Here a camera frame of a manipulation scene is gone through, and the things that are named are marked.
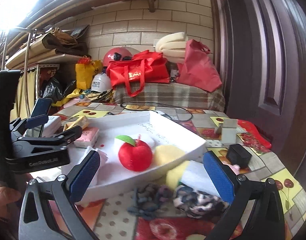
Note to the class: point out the pink tissue pack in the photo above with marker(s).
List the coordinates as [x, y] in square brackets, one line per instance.
[88, 137]

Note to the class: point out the matte red fabric bag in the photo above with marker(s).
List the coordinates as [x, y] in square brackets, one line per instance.
[198, 70]

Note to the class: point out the fruit print tablecloth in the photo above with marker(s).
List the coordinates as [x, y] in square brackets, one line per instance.
[192, 131]

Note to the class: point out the metal storage shelf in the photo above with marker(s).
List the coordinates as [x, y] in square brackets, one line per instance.
[52, 54]

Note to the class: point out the yellow green scrub sponge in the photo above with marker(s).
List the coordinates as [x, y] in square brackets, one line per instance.
[173, 177]

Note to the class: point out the pink red helmet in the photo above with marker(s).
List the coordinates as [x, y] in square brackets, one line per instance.
[116, 54]

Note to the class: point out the plaid covered bench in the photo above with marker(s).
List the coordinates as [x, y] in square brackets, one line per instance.
[174, 94]

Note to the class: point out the dark blue grey scrunchie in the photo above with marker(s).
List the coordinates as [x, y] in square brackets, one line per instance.
[147, 200]

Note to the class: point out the red plush apple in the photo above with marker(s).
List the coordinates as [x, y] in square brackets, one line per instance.
[134, 154]

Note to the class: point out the black plastic bag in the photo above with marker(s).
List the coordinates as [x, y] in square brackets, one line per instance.
[55, 91]

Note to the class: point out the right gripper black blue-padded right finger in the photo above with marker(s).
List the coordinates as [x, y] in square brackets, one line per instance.
[266, 220]

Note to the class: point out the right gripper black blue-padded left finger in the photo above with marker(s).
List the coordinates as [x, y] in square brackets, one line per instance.
[37, 220]

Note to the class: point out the red bag on chair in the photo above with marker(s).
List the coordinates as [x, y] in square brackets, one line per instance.
[251, 128]

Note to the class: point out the leopard print scrunchie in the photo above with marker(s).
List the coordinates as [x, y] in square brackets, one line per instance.
[198, 204]

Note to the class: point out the white cloth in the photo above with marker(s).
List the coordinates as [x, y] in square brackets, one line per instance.
[96, 159]

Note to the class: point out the white metal bracket stand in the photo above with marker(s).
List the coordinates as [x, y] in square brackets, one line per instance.
[228, 131]

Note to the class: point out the smartphone on mount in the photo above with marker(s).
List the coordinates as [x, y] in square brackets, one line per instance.
[41, 107]

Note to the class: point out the white helmet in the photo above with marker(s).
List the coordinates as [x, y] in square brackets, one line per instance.
[101, 83]

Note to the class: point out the white shallow tray box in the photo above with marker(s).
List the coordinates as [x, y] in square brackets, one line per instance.
[155, 130]

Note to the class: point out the glossy red tote bag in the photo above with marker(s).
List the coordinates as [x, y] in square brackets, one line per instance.
[144, 67]

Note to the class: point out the pink fluffy plush pouch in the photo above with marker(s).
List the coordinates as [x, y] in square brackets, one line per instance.
[235, 169]

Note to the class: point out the black cube charger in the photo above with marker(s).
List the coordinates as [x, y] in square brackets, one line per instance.
[238, 155]

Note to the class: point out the person left hand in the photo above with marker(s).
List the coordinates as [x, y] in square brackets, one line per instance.
[7, 196]

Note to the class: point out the yellow hexagonal sponge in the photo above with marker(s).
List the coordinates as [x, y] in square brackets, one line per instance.
[165, 154]

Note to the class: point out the white small box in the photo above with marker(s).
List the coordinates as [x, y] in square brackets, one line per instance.
[45, 130]

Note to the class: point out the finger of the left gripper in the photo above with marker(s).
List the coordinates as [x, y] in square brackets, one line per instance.
[30, 123]
[64, 138]

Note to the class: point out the yellow shopping bag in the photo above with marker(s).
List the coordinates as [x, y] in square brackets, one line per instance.
[86, 69]

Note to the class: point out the white foam block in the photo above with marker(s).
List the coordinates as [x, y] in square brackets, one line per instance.
[196, 177]

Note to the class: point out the cream foam strips bundle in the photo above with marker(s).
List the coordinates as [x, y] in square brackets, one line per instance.
[173, 47]

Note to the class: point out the yellow snack pack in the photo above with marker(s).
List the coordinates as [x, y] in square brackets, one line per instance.
[81, 121]

